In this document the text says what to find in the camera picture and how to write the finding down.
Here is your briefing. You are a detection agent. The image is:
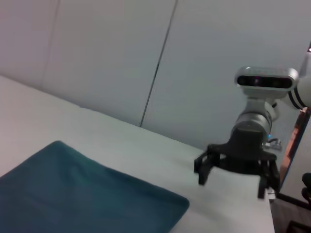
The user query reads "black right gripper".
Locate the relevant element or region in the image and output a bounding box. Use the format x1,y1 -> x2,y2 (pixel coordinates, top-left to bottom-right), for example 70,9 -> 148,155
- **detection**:
193,130 -> 280,200

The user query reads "dark right arm cable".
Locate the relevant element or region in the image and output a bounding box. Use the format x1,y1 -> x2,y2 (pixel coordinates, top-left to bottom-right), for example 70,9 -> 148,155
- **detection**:
263,134 -> 282,150

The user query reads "teal t-shirt with white print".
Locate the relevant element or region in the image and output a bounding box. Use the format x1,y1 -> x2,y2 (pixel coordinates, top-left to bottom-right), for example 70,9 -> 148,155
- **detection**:
0,140 -> 190,233

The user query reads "black round object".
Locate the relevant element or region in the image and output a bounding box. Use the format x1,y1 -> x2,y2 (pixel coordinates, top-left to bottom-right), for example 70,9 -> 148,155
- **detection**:
301,172 -> 311,202

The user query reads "brown wooden board edge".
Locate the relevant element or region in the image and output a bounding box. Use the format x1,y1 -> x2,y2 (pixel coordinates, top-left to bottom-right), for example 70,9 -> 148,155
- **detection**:
279,106 -> 311,195

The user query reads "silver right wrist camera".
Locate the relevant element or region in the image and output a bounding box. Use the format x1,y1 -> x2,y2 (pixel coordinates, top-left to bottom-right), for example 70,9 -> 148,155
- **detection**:
234,67 -> 299,98

